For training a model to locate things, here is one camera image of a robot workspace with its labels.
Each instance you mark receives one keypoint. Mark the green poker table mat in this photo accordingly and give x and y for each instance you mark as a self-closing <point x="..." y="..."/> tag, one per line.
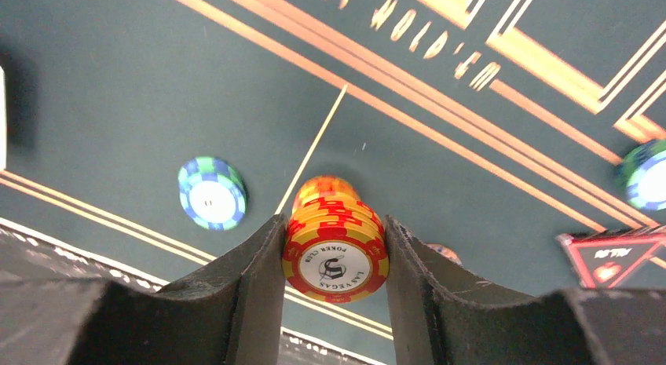
<point x="107" y="99"/>

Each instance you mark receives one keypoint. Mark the green blue chip stack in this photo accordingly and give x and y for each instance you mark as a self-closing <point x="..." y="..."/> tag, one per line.
<point x="212" y="193"/>

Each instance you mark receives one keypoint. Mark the orange red chip stack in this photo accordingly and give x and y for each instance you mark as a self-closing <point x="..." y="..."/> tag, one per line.
<point x="335" y="249"/>

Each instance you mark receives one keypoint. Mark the green blue chips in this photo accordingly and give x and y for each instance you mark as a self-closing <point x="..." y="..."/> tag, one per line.
<point x="641" y="175"/>

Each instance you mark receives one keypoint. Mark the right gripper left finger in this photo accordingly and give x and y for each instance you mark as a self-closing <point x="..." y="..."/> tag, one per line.
<point x="226" y="312"/>

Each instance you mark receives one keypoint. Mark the peach blue chip stack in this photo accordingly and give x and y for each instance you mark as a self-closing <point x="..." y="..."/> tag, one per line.
<point x="445" y="252"/>

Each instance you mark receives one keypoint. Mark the red black all-in triangle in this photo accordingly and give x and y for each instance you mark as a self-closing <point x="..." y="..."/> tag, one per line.
<point x="608" y="259"/>

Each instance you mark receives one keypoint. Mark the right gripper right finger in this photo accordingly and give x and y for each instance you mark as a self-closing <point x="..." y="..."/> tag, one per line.
<point x="441" y="313"/>

